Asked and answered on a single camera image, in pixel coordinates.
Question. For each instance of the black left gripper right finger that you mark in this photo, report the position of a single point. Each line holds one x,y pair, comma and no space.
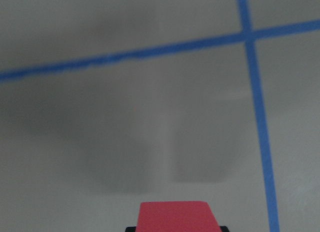
224,229

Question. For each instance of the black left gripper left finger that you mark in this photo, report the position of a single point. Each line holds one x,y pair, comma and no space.
130,229

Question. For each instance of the red block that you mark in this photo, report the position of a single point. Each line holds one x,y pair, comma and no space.
175,216

